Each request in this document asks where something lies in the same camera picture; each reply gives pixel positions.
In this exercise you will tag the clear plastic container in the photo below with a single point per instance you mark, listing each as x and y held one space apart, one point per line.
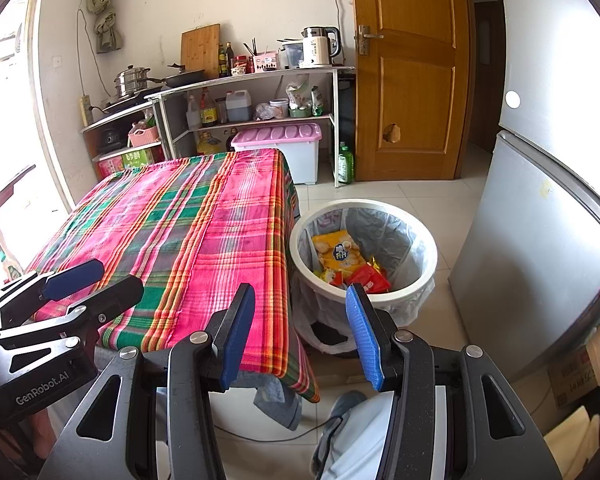
292 55

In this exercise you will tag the white translucent bottle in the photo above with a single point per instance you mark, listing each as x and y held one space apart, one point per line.
194 112

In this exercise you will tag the green bowl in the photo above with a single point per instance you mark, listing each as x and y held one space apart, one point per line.
300 112

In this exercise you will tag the dark glass bottle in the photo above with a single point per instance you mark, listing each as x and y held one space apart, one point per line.
230 141

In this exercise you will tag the dark wooden chair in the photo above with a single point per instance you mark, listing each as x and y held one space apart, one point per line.
5 192

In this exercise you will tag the pink green plaid tablecloth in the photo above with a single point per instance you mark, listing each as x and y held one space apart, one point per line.
180 240

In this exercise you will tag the dark sauce bottle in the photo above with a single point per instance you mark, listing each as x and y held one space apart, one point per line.
229 59
221 60

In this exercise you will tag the yellow snack wrapper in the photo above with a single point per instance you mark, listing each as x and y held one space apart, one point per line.
325 276

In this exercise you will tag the yellow chips bag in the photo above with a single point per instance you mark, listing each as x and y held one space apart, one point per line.
337 252

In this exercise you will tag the clear crumpled plastic bag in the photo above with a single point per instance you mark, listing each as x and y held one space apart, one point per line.
262 110

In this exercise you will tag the storage box pink lid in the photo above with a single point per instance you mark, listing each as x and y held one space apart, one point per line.
290 152

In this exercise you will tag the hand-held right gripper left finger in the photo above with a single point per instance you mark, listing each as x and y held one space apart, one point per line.
237 340

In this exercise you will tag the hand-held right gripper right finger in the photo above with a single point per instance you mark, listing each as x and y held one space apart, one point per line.
367 340

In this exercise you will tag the round white magnet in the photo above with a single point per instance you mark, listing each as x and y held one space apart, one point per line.
513 98

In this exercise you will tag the white plastic tub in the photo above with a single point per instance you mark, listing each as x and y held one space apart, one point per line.
279 107

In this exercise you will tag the green plastic bottle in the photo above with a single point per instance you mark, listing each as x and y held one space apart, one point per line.
345 162

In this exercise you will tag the black frying pan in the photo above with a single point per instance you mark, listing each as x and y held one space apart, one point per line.
182 77

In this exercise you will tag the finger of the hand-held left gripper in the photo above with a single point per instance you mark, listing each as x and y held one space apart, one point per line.
115 295
75 272

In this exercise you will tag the white metal rack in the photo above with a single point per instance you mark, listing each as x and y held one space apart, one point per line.
260 77

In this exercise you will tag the red printed box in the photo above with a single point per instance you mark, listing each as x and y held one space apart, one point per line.
110 166

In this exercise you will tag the soy sauce bottle yellow label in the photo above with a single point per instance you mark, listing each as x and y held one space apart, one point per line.
208 107

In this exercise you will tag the cardboard box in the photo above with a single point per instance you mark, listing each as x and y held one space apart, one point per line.
575 375
570 435

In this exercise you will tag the black induction cooker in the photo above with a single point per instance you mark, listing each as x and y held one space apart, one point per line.
125 102

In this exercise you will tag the large dark liquid jug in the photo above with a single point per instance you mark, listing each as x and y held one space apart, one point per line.
240 105

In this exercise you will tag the pink utensil holder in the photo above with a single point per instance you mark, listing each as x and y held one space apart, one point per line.
266 62

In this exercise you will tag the white green squeeze bottle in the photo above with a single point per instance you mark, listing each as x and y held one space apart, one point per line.
11 265

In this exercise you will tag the window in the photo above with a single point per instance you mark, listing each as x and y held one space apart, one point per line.
10 110

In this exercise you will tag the white corner shelf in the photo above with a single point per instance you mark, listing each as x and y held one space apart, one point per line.
115 117

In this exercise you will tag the clear bin liner bag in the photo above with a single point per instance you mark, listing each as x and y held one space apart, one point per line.
405 240

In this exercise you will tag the white electric kettle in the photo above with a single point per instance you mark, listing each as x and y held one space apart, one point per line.
317 47

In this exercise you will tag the green carton box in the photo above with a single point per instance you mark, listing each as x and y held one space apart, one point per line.
135 157

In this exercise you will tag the wooden door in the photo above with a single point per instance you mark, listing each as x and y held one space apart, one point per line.
415 85

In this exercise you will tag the green white packet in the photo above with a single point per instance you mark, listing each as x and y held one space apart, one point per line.
317 100

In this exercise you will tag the hanging grey cloth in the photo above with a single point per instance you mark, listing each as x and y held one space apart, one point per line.
102 10

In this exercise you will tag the white round bin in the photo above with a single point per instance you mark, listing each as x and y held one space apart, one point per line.
430 257

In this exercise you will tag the yellow cooking oil bottle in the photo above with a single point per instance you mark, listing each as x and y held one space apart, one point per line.
207 142

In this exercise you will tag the red snack packet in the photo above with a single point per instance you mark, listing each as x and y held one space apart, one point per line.
367 279

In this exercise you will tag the white plastic food bag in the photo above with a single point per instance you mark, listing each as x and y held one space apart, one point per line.
296 92

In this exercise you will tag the red lidded jar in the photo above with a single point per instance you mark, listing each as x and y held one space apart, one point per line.
240 67

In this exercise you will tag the beige power strip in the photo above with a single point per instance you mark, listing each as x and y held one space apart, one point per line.
85 110

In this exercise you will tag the small black cooker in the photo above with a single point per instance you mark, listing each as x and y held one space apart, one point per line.
111 138

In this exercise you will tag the grey refrigerator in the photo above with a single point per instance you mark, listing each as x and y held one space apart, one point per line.
530 210

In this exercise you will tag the steel steamer pot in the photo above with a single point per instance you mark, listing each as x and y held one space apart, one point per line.
130 82

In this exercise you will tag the pink woven basket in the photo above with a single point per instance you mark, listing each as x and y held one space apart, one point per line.
142 136

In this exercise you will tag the wooden cutting board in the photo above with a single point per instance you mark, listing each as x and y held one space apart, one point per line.
200 52

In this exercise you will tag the person's grey white clothing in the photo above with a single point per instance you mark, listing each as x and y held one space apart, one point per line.
360 440

